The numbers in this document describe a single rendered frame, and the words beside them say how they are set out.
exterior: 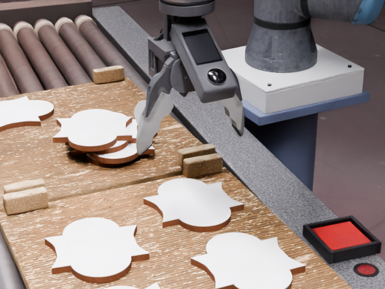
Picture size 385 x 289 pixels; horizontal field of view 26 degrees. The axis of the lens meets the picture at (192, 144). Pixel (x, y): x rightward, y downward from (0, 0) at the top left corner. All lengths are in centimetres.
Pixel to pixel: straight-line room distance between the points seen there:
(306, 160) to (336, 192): 141
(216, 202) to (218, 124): 34
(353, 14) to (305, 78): 16
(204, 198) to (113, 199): 13
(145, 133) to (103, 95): 48
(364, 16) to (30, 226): 79
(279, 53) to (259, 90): 10
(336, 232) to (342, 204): 199
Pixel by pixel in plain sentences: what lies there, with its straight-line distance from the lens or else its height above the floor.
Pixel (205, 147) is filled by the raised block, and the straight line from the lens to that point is 127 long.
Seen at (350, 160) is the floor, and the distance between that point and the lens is 345.
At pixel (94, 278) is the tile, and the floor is 94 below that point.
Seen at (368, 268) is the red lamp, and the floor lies 92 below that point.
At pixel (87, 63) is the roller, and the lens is 178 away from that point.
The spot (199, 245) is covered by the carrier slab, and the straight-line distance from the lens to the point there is 108.
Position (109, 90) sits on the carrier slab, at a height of 94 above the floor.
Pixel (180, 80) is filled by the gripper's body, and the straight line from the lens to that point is 106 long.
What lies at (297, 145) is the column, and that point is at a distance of 177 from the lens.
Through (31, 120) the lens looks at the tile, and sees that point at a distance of 143.
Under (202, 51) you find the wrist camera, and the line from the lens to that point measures 103.
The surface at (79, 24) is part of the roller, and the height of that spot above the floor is 91.
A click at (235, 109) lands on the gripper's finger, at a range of 112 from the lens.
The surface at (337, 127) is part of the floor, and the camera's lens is 375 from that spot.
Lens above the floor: 151
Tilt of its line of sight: 25 degrees down
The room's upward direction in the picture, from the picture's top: straight up
